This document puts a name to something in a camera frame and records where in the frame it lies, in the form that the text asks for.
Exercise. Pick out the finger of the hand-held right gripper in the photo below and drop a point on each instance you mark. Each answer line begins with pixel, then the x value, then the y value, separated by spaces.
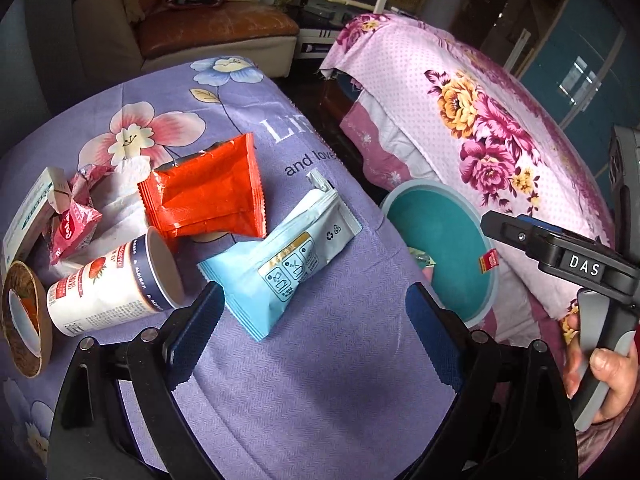
pixel 540 245
pixel 542 224

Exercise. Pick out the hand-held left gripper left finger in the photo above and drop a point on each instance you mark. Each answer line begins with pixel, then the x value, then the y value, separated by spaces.
pixel 195 330

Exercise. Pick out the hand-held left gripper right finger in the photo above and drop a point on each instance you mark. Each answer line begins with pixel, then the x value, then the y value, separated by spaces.
pixel 430 335

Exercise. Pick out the teal plastic bin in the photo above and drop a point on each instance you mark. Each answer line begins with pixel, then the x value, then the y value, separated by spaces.
pixel 440 240

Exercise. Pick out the light blue pouch packet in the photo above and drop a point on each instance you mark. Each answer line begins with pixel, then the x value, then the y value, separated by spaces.
pixel 280 270

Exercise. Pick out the white tissue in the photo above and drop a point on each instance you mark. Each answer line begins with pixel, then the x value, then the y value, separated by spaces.
pixel 125 205

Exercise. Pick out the pink snack wrapper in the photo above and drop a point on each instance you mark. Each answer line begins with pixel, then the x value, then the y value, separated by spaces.
pixel 75 225

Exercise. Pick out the person's right hand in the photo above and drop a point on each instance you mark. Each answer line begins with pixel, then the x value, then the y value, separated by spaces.
pixel 617 370

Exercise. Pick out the white strawberry paper cup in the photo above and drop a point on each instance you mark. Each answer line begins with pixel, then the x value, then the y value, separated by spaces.
pixel 100 290

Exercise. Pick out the purple floral bedsheet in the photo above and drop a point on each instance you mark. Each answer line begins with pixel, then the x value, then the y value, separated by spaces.
pixel 300 385

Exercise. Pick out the pink floral blanket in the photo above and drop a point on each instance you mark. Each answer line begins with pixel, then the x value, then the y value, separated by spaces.
pixel 500 110

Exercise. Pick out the orange snack packet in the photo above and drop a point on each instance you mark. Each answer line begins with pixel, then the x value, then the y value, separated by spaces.
pixel 205 195

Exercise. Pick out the brown tape roll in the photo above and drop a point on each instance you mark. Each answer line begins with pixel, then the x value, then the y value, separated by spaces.
pixel 30 367

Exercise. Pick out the white medicine box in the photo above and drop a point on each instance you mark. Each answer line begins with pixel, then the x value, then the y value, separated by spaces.
pixel 30 210

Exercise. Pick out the black media player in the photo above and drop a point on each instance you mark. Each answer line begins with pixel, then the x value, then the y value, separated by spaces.
pixel 320 25

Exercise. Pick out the brown leather seat cushion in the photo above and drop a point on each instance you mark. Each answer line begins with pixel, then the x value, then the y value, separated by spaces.
pixel 215 27

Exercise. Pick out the beige sofa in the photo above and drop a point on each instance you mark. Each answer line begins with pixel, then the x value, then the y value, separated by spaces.
pixel 100 15

